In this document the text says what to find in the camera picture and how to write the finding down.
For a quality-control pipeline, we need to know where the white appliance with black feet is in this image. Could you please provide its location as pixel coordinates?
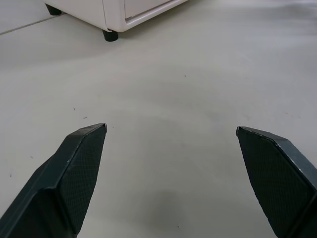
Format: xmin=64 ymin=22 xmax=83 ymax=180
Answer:
xmin=44 ymin=0 xmax=191 ymax=42

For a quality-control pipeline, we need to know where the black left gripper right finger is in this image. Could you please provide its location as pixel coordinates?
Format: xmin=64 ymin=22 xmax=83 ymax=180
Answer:
xmin=235 ymin=125 xmax=317 ymax=238

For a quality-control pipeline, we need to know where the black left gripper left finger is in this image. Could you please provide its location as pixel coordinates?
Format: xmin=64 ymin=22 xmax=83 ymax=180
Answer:
xmin=0 ymin=123 xmax=107 ymax=238

